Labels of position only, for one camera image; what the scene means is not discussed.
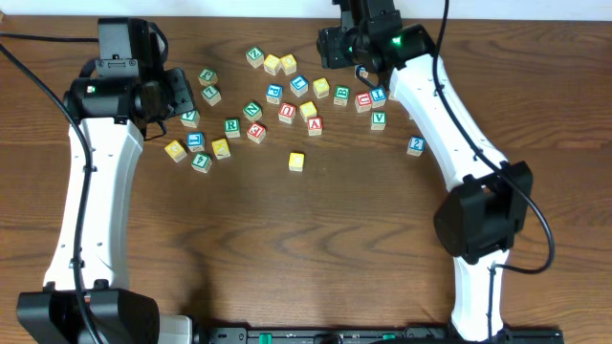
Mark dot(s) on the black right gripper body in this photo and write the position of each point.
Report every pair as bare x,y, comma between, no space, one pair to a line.
326,48

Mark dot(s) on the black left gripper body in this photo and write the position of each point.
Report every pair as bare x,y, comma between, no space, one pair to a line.
181,91

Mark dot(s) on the yellow O block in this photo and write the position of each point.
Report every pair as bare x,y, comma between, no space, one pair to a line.
321,87

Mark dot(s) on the blue l block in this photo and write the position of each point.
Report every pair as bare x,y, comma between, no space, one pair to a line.
195,141
299,85

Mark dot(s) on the green R block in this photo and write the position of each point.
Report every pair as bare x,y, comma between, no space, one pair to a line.
232,128

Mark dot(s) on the yellow C block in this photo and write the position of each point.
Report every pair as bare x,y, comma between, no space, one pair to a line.
296,162

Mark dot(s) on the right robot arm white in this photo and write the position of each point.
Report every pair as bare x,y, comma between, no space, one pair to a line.
483,210

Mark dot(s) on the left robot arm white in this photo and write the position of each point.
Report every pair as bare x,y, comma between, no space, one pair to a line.
86,296

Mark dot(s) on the green B block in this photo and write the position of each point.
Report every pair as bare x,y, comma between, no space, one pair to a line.
341,95

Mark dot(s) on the red C block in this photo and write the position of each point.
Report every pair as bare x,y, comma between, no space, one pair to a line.
363,102

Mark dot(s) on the green V block left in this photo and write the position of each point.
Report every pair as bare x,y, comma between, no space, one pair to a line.
190,119

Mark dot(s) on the green v block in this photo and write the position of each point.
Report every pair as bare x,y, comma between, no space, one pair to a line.
190,119
378,121

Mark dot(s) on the green J block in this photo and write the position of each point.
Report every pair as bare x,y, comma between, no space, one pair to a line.
208,77

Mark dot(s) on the green V block right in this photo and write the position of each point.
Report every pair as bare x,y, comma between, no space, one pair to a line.
378,121

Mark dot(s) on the green 7 block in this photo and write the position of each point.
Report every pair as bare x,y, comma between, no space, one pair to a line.
211,95

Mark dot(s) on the yellow G block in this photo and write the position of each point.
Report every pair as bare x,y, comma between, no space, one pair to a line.
175,151

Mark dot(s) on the yellow block beside violin block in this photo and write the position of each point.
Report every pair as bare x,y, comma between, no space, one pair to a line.
288,64

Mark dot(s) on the yellow block near A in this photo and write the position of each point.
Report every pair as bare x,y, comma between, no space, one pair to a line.
307,110

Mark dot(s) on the yellow block violin side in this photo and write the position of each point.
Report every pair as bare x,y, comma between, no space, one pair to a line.
272,64

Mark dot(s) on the red A block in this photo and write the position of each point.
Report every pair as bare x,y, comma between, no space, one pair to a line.
315,126

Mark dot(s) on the green 4 block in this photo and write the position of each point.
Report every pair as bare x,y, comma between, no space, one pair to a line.
201,162

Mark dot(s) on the yellow K block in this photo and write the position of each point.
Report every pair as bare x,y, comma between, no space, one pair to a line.
221,149

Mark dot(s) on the blue P block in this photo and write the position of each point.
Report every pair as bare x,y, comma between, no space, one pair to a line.
274,93

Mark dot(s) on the red U block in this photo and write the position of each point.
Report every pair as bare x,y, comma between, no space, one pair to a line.
286,113

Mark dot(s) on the blue 2 block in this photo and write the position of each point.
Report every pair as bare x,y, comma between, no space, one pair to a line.
416,146

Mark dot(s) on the green Z block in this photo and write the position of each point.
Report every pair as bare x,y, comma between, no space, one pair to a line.
255,57

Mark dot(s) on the green N block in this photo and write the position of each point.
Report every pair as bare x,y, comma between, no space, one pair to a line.
252,111

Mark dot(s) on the red E block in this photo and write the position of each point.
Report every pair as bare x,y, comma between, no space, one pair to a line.
256,132

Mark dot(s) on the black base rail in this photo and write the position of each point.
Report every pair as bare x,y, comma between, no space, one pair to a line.
418,334

